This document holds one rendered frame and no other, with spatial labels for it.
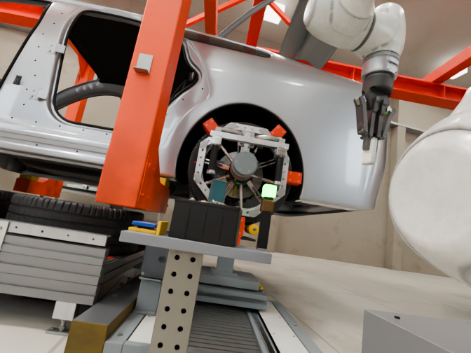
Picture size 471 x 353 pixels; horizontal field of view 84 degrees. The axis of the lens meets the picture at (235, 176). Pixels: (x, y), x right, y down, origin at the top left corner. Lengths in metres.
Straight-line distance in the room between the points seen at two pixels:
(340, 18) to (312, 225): 7.60
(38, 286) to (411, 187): 1.29
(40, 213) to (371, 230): 8.74
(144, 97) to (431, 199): 1.12
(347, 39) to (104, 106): 7.54
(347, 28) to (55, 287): 1.33
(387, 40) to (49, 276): 1.40
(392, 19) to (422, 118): 10.70
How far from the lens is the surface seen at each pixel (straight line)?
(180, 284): 0.82
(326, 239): 8.42
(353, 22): 0.79
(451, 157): 0.26
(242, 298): 1.57
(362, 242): 9.10
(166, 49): 1.33
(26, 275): 1.37
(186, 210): 0.79
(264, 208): 0.84
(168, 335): 0.86
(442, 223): 0.26
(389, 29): 0.86
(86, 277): 1.27
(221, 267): 1.66
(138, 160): 1.14
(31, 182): 4.00
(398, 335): 0.51
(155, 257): 1.25
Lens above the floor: 0.51
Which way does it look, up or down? 11 degrees up
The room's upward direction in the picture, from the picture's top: 9 degrees clockwise
